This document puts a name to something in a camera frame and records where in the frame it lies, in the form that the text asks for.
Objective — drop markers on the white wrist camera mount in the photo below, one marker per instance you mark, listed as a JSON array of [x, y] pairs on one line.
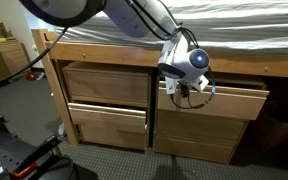
[[200, 82]]

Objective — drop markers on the white wall outlet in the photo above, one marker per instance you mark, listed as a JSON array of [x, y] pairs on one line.
[[34, 48]]

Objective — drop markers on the light blue cloth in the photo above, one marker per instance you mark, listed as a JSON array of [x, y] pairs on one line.
[[61, 130]]

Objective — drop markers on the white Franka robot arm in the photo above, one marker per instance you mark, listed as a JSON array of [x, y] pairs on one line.
[[130, 16]]

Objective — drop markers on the red object on floor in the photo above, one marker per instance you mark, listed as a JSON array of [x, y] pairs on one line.
[[32, 76]]

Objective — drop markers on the wooden bed frame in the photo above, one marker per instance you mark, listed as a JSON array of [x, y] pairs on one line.
[[117, 53]]

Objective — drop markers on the dark Robotiq gripper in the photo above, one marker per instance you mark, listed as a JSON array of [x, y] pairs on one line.
[[185, 90]]

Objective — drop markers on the small yellow object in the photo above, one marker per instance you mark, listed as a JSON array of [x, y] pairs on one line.
[[2, 39]]

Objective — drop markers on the small wooden dresser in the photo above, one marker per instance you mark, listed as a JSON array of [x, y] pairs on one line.
[[14, 56]]

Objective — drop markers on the black robot cart base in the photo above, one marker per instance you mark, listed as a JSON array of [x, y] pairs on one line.
[[4, 150]]

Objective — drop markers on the mattress with grey sheet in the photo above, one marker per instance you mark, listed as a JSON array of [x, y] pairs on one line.
[[244, 30]]

